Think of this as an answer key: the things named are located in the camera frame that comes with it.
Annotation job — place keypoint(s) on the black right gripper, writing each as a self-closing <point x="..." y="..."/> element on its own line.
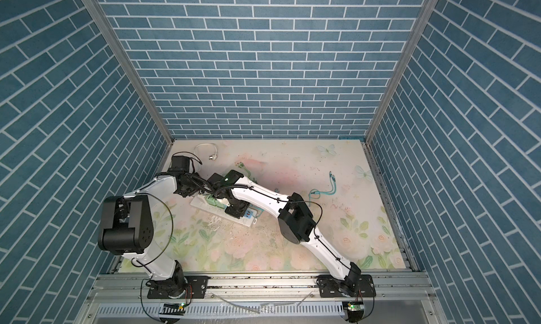
<point x="237" y="215"/>

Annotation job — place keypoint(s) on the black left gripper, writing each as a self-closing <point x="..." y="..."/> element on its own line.
<point x="207" y="188"/>

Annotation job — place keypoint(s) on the white multicolour power strip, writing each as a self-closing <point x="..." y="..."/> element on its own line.
<point x="218" y="206"/>

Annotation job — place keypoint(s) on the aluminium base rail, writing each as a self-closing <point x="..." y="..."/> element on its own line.
<point x="400" y="296"/>

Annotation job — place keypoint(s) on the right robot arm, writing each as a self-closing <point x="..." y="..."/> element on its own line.
<point x="295" y="220"/>

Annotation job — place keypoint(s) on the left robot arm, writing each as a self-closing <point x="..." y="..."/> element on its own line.
<point x="127" y="230"/>

